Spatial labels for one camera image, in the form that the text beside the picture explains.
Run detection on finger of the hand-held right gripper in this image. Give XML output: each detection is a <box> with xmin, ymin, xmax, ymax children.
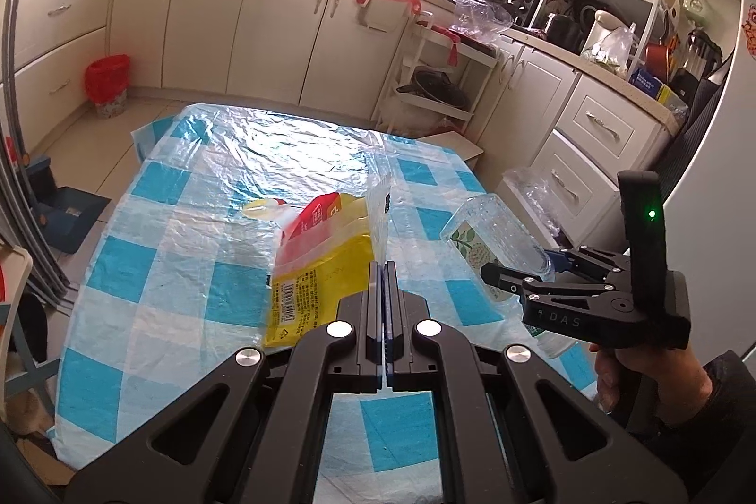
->
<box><xmin>480</xmin><ymin>262</ymin><xmax>616</xmax><ymax>302</ymax></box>
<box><xmin>551</xmin><ymin>246</ymin><xmax>632</xmax><ymax>276</ymax></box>

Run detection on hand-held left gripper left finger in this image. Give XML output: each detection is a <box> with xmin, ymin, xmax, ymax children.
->
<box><xmin>64</xmin><ymin>261</ymin><xmax>386</xmax><ymax>504</ymax></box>

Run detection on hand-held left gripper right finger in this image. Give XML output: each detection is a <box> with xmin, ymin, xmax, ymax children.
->
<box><xmin>386</xmin><ymin>261</ymin><xmax>690</xmax><ymax>504</ymax></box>

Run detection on yellow snack packet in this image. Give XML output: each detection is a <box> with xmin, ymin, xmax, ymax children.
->
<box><xmin>263</xmin><ymin>192</ymin><xmax>379</xmax><ymax>350</ymax></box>

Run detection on clear plastic bottle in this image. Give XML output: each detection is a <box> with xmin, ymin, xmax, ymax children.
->
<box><xmin>263</xmin><ymin>146</ymin><xmax>399</xmax><ymax>351</ymax></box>
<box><xmin>440</xmin><ymin>193</ymin><xmax>578</xmax><ymax>360</ymax></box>

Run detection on person's right forearm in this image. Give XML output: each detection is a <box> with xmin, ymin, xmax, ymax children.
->
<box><xmin>644</xmin><ymin>350</ymin><xmax>756</xmax><ymax>481</ymax></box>

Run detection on red trash bin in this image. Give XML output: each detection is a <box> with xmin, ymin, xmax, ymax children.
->
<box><xmin>84</xmin><ymin>54</ymin><xmax>131</xmax><ymax>120</ymax></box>

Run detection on person's right hand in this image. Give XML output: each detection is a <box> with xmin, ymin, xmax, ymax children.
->
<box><xmin>592</xmin><ymin>342</ymin><xmax>713</xmax><ymax>425</ymax></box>

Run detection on clear bag in drawer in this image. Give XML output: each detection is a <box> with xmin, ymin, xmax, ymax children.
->
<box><xmin>502</xmin><ymin>166</ymin><xmax>568</xmax><ymax>239</ymax></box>

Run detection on white drawer cabinet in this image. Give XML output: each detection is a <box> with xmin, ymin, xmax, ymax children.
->
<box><xmin>502</xmin><ymin>73</ymin><xmax>680</xmax><ymax>245</ymax></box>

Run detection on small white yellow wrapper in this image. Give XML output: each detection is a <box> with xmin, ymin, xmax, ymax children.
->
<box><xmin>242</xmin><ymin>197</ymin><xmax>290</xmax><ymax>218</ymax></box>

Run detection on white wooden stool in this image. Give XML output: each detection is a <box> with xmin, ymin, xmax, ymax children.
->
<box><xmin>422</xmin><ymin>129</ymin><xmax>485</xmax><ymax>168</ymax></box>

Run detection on blue box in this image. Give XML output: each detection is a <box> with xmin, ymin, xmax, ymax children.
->
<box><xmin>627</xmin><ymin>66</ymin><xmax>671</xmax><ymax>97</ymax></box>

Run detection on blue checked plastic tablecloth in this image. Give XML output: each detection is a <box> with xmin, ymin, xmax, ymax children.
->
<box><xmin>50</xmin><ymin>103</ymin><xmax>597</xmax><ymax>504</ymax></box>

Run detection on white refrigerator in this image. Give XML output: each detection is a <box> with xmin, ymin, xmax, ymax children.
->
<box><xmin>650</xmin><ymin>0</ymin><xmax>756</xmax><ymax>351</ymax></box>

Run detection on black pan with lid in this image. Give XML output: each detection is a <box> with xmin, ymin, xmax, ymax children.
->
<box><xmin>395</xmin><ymin>67</ymin><xmax>473</xmax><ymax>112</ymax></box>

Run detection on clear bag with food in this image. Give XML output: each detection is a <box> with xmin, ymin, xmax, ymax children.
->
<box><xmin>582</xmin><ymin>25</ymin><xmax>639</xmax><ymax>77</ymax></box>

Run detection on black pot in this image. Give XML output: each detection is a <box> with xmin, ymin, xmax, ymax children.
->
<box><xmin>543</xmin><ymin>11</ymin><xmax>583</xmax><ymax>53</ymax></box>

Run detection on white kettle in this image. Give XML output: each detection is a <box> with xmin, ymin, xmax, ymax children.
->
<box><xmin>582</xmin><ymin>9</ymin><xmax>618</xmax><ymax>56</ymax></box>

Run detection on black blender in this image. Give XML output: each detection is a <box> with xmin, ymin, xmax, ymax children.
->
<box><xmin>685</xmin><ymin>28</ymin><xmax>722</xmax><ymax>74</ymax></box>

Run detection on white trolley rack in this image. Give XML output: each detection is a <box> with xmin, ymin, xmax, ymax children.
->
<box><xmin>372</xmin><ymin>11</ymin><xmax>503</xmax><ymax>139</ymax></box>

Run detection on crumpled clear plastic bag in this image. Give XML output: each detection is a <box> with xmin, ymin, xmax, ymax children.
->
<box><xmin>450</xmin><ymin>0</ymin><xmax>514</xmax><ymax>38</ymax></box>

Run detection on blue dustpan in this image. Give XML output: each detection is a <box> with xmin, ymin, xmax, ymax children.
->
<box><xmin>26</xmin><ymin>155</ymin><xmax>113</xmax><ymax>256</ymax></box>

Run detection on white kitchen base cabinets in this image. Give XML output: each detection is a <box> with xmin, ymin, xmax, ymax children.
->
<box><xmin>0</xmin><ymin>0</ymin><xmax>583</xmax><ymax>139</ymax></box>

